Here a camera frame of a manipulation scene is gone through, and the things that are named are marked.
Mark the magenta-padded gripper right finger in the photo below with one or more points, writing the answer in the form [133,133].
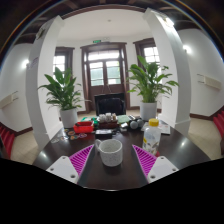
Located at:
[160,168]

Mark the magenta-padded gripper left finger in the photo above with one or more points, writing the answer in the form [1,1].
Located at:
[63,168]

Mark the clear yellow-capped drink bottle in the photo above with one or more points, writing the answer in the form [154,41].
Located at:
[151,138]

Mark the flat round red coaster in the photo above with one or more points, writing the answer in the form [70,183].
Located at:
[157,154]

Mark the round stickers group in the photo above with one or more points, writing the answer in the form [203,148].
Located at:
[68,136]

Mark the red box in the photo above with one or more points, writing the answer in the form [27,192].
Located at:
[83,127]

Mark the white speckled mug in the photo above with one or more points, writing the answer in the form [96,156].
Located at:
[111,153]

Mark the dark round headphones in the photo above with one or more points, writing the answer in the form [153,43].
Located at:
[135,124]

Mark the black flat device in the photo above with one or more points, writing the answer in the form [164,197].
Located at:
[104,133]

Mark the green notebook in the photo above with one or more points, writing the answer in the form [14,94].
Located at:
[123,119]

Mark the red carpeted staircase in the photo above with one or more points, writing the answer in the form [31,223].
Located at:
[6,140]
[220,123]

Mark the wooden tray with jars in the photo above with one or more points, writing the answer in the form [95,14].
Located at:
[108,120]

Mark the potted plant in white pot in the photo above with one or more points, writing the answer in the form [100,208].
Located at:
[63,90]
[150,80]

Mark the black office chair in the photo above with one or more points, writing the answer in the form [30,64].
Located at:
[110,105]

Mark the dark wooden framed window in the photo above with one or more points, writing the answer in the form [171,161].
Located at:
[150,51]
[60,61]

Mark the dark wooden glazed double door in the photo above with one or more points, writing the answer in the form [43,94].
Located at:
[105,70]

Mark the green exit sign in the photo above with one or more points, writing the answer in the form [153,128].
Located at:
[96,41]

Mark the white wall-mounted unit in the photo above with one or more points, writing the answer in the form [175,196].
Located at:
[211,81]
[8,100]

